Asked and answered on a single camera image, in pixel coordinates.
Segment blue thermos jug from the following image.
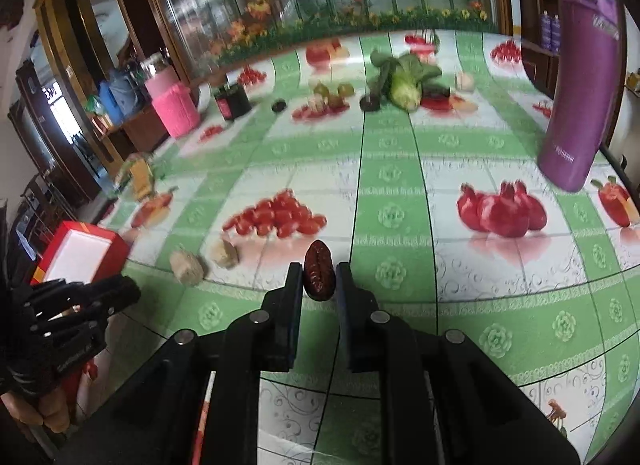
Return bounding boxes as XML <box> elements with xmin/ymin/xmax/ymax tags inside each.
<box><xmin>99</xmin><ymin>80</ymin><xmax>125</xmax><ymax>126</ymax></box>

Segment pink sleeved bottle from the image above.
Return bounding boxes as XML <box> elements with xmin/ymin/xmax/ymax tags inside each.
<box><xmin>141</xmin><ymin>52</ymin><xmax>201</xmax><ymax>139</ymax></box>

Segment beige cube fruit chunk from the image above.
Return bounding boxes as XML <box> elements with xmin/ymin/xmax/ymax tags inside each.
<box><xmin>169</xmin><ymin>249</ymin><xmax>205</xmax><ymax>286</ymax></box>

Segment dark red jar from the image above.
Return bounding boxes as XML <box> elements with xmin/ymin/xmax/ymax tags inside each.
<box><xmin>214</xmin><ymin>82</ymin><xmax>252</xmax><ymax>121</ymax></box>

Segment red white tray box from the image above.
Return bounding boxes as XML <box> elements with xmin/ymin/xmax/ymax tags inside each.
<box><xmin>30</xmin><ymin>221</ymin><xmax>130</xmax><ymax>285</ymax></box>

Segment small beige fruit chunk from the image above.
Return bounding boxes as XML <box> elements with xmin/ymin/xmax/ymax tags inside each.
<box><xmin>209</xmin><ymin>239</ymin><xmax>240</xmax><ymax>270</ymax></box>

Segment purple thermos bottle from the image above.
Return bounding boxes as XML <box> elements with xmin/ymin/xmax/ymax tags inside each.
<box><xmin>537</xmin><ymin>0</ymin><xmax>625</xmax><ymax>193</ymax></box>

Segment dark red dried date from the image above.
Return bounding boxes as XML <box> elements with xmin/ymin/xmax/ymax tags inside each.
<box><xmin>303</xmin><ymin>240</ymin><xmax>336</xmax><ymax>301</ymax></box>

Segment green leafy vegetable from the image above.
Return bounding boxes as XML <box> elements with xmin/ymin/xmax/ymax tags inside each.
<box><xmin>368</xmin><ymin>50</ymin><xmax>450</xmax><ymax>113</ymax></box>

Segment left hand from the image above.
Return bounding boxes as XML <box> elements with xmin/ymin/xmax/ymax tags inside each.
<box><xmin>1</xmin><ymin>387</ymin><xmax>70</xmax><ymax>442</ymax></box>

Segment small dark round fruit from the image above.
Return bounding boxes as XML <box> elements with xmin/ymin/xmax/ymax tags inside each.
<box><xmin>271</xmin><ymin>99</ymin><xmax>288</xmax><ymax>114</ymax></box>

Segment grey blue kettle jug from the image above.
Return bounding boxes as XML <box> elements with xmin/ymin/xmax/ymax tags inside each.
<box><xmin>108</xmin><ymin>68</ymin><xmax>145</xmax><ymax>118</ymax></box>

